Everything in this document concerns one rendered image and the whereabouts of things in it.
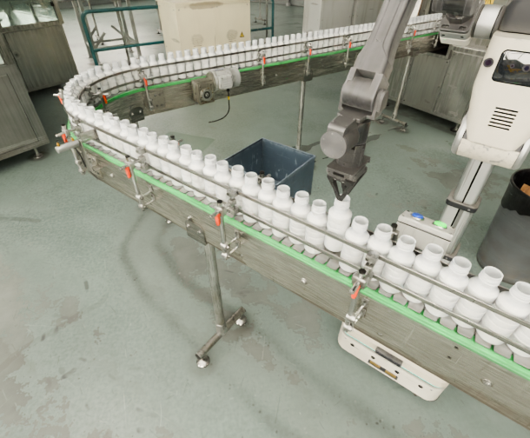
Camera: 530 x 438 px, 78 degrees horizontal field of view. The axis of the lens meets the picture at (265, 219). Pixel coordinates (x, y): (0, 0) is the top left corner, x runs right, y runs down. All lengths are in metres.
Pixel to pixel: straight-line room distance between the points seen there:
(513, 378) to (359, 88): 0.70
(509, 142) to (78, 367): 2.12
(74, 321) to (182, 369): 0.74
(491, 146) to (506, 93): 0.16
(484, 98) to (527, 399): 0.82
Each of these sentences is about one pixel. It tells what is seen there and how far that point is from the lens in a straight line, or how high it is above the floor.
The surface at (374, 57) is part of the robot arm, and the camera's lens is 0.71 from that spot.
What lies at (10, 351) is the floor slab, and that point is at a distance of 2.36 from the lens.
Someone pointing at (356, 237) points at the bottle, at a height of 1.13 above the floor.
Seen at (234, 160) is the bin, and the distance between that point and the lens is 1.56.
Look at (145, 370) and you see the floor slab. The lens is 1.97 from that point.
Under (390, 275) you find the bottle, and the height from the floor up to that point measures 1.06.
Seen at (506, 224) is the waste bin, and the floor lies 0.40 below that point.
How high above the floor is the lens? 1.68
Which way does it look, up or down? 39 degrees down
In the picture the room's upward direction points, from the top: straight up
